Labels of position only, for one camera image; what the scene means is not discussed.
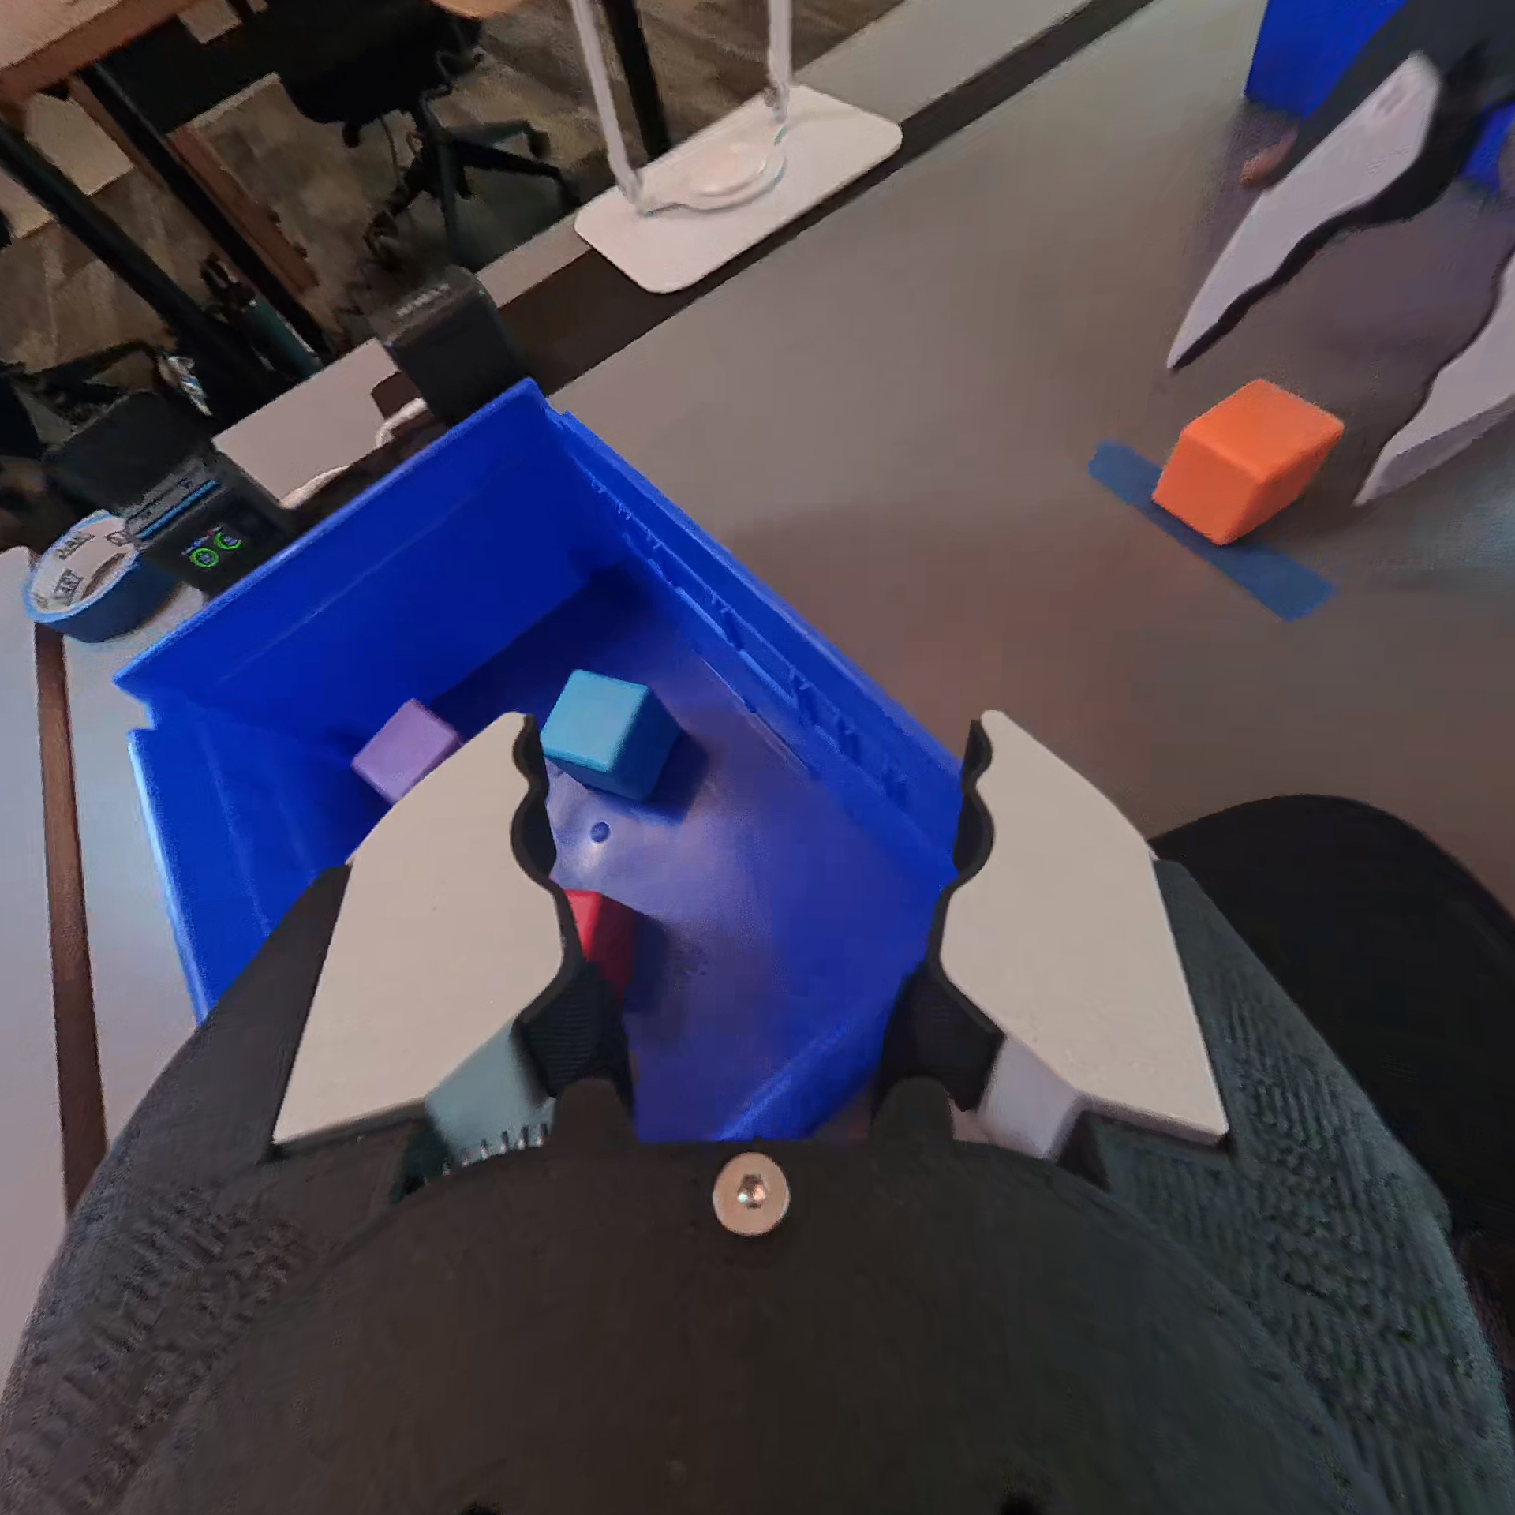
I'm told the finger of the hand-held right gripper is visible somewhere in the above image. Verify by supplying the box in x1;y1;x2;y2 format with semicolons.
1354;321;1515;502
1169;51;1447;374

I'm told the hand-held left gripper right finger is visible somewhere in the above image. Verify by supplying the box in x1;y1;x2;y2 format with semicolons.
880;710;1228;1157

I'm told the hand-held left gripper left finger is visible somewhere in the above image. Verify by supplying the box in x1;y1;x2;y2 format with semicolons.
271;710;628;1167

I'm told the blue plastic bin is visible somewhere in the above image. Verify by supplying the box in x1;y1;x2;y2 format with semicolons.
1243;0;1515;191
111;377;970;1143

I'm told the red foam cube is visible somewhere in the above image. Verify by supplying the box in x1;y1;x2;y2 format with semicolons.
562;890;642;998

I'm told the purple foam cube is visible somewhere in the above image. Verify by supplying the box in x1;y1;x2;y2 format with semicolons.
351;699;466;802

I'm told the orange foam cube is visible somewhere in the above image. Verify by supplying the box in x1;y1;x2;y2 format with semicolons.
1153;377;1342;551

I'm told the teal foam cube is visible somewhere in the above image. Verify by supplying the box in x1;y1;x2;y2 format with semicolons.
543;669;683;802

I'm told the blue tape strip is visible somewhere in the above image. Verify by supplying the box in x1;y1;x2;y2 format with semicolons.
1093;442;1335;621

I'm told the black textured armrest pad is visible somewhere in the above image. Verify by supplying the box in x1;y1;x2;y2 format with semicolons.
1153;795;1515;1330

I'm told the blue tape roll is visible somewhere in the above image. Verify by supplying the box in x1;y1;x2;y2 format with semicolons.
28;509;179;639

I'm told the white stand base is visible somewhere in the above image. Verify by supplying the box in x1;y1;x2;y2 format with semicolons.
575;84;903;298

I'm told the black swivel chair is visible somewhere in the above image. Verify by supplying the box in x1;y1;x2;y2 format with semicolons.
271;0;582;262

